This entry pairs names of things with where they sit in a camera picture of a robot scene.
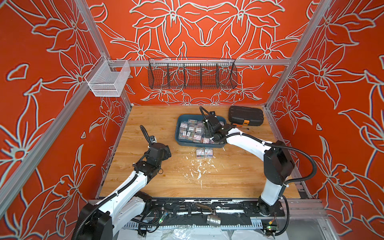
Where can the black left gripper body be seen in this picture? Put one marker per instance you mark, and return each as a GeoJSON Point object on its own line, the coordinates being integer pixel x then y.
{"type": "Point", "coordinates": [166, 154]}

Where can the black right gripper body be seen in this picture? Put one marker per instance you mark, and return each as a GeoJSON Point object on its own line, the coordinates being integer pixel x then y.
{"type": "Point", "coordinates": [211, 132]}

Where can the clear paper clip box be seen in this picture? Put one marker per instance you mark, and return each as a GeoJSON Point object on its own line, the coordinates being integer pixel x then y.
{"type": "Point", "coordinates": [200, 153]}
{"type": "Point", "coordinates": [209, 153]}

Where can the blue plastic storage tray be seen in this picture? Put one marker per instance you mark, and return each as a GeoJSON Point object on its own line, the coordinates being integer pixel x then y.
{"type": "Point", "coordinates": [192, 132]}

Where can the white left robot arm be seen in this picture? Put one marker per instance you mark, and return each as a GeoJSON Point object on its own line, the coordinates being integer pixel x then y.
{"type": "Point", "coordinates": [127, 202]}

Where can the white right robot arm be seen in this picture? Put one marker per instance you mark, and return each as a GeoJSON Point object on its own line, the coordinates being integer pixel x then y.
{"type": "Point", "coordinates": [276, 158]}

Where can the black plastic tool case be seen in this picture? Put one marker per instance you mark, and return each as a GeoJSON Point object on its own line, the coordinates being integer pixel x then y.
{"type": "Point", "coordinates": [246, 116]}

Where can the silver metal cylinder fitting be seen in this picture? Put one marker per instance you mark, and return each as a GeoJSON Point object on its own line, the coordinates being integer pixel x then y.
{"type": "Point", "coordinates": [213, 220]}

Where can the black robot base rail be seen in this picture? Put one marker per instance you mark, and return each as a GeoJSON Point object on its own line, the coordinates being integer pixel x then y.
{"type": "Point", "coordinates": [235, 214]}

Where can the black wire wall basket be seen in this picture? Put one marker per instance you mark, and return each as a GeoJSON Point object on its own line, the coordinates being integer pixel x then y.
{"type": "Point", "coordinates": [192, 73]}

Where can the white wire mesh basket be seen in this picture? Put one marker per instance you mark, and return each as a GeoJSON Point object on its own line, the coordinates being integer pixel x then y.
{"type": "Point", "coordinates": [108, 78]}

